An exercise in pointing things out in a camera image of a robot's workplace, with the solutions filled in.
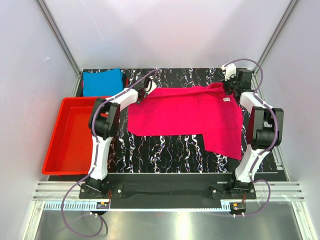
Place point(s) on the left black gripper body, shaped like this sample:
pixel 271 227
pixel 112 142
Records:
pixel 141 99

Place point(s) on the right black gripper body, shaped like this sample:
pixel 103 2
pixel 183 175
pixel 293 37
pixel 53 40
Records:
pixel 231 84

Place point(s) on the pink t shirt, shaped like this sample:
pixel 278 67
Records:
pixel 198 110

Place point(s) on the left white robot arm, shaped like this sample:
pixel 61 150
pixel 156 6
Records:
pixel 104 123

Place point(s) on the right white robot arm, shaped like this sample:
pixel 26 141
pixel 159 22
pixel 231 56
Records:
pixel 264 130

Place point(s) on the blue folded t shirt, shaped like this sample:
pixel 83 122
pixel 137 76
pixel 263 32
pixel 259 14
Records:
pixel 104 83

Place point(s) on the red plastic bin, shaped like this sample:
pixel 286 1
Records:
pixel 70 148

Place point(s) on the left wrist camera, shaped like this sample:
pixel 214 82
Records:
pixel 151 87

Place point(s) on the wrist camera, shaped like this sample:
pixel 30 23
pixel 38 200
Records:
pixel 230 71
pixel 151 87

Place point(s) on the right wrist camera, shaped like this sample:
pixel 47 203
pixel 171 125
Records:
pixel 230 71

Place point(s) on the right aluminium frame post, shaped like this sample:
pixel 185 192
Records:
pixel 289 10

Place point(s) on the aluminium frame post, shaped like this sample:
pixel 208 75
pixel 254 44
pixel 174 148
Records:
pixel 58 35
pixel 289 10

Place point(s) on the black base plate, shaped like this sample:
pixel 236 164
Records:
pixel 163 191

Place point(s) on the left aluminium frame post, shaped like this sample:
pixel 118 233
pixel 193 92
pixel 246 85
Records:
pixel 58 35

